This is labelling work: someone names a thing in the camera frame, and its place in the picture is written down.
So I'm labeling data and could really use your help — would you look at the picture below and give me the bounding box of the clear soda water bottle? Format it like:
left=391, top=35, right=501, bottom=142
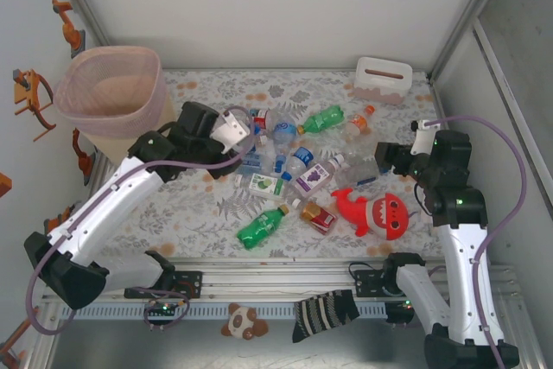
left=239, top=152, right=277, bottom=176

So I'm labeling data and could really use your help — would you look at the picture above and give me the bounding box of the clear bottle light blue label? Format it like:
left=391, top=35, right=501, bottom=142
left=271, top=120, right=300, bottom=175

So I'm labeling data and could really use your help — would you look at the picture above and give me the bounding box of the clear bottle blue cap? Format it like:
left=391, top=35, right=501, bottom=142
left=334, top=159, right=392, bottom=189

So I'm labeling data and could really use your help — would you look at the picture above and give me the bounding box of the lime label bottle white cap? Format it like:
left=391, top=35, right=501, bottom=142
left=234, top=172, right=302, bottom=210

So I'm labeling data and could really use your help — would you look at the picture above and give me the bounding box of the clear bottle orange cap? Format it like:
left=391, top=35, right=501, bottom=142
left=344, top=104, right=376, bottom=142

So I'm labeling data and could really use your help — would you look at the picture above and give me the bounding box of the grape label bottle white cap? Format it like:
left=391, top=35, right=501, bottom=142
left=292, top=153, right=346, bottom=200

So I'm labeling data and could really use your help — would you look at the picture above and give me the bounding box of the red label bottle gold cap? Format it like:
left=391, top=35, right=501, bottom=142
left=300, top=200, right=339, bottom=236

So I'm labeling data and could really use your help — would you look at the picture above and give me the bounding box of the beige bin with pink liner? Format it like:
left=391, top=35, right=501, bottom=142
left=54, top=45, right=178, bottom=162

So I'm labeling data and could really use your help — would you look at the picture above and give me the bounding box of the clear bottle red label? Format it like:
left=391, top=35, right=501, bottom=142
left=253, top=107, right=274, bottom=130

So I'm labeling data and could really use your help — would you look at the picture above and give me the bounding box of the red shark plush toy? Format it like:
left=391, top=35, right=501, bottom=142
left=330, top=188, right=410, bottom=242

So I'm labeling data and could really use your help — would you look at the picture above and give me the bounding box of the white tissue box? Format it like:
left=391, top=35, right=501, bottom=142
left=350, top=56, right=414, bottom=105

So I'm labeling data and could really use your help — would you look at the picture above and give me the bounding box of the right circuit board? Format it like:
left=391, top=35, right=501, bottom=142
left=385, top=299, right=416, bottom=325

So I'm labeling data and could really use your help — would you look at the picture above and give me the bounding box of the circuit board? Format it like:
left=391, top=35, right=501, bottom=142
left=144, top=299, right=182, bottom=316
left=385, top=299, right=416, bottom=325

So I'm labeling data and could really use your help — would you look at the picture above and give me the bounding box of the left circuit board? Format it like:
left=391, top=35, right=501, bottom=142
left=144, top=299, right=182, bottom=316

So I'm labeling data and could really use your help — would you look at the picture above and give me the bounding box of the black striped sock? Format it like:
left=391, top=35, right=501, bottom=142
left=291, top=289, right=361, bottom=344

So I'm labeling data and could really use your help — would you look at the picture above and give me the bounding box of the brown white panda plush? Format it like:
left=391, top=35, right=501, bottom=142
left=220, top=302, right=270, bottom=340

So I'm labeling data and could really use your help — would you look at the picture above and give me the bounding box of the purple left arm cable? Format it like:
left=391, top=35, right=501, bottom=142
left=25, top=105, right=257, bottom=335

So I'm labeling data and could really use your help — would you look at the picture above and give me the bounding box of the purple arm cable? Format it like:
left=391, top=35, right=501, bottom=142
left=25, top=105, right=257, bottom=335
left=421, top=115, right=528, bottom=369

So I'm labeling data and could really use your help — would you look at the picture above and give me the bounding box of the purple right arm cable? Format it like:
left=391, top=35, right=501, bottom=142
left=421, top=115, right=528, bottom=369

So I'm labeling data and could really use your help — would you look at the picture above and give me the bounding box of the orange curved wall model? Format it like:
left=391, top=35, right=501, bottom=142
left=71, top=126, right=99, bottom=188

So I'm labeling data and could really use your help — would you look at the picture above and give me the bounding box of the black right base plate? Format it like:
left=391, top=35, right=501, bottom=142
left=353, top=268, right=390, bottom=299

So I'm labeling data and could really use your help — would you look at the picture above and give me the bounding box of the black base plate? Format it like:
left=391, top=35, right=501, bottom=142
left=124, top=270, right=204, bottom=300
left=353, top=268, right=390, bottom=299

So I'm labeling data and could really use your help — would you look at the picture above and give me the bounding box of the aluminium frame post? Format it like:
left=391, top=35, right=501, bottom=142
left=47, top=0, right=114, bottom=48
left=429, top=0, right=518, bottom=81

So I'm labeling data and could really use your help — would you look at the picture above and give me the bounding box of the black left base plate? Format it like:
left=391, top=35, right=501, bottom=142
left=124, top=270, right=204, bottom=300

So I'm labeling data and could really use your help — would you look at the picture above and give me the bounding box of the orange gripper wall model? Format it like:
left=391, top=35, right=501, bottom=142
left=11, top=68, right=58, bottom=143

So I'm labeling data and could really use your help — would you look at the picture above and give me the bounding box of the aluminium table rail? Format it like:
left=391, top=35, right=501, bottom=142
left=41, top=256, right=522, bottom=303

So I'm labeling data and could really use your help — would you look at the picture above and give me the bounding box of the white slotted cable duct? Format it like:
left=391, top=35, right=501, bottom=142
left=58, top=302, right=390, bottom=321

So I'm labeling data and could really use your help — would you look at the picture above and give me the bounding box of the orange stick wall model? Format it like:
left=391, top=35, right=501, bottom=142
left=0, top=306, right=40, bottom=368

